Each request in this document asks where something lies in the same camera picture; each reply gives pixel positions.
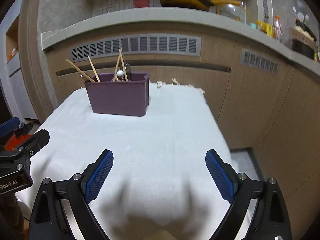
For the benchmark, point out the white plastic spoon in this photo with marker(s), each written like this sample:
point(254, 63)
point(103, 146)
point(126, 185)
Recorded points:
point(120, 73)

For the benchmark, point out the long wooden chopstick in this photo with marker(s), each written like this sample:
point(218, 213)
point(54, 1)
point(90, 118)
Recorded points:
point(80, 71)

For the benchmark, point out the grey kitchen countertop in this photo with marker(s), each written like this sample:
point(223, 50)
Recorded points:
point(175, 16)

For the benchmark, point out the white table cloth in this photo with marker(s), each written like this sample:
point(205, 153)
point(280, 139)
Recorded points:
point(159, 179)

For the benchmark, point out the small grey ventilation grille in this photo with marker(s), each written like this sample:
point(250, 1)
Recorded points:
point(252, 59)

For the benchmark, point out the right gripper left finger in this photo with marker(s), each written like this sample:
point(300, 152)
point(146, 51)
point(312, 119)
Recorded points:
point(95, 174)

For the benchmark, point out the purple plastic utensil holder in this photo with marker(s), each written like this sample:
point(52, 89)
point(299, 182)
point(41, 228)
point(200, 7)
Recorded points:
point(129, 98)

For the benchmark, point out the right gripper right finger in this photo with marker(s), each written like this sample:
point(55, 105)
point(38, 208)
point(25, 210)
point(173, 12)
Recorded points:
point(223, 175)

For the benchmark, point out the orange capped bottle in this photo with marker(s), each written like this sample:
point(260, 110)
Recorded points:
point(277, 28)

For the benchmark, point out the yellow handled pan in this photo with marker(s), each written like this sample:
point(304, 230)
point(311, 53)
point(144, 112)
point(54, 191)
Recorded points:
point(203, 5)

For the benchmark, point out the black bowl on counter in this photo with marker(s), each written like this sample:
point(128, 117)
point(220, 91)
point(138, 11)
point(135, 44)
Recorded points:
point(303, 39)

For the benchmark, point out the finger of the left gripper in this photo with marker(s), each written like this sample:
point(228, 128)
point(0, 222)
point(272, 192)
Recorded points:
point(9, 126)
point(33, 145)

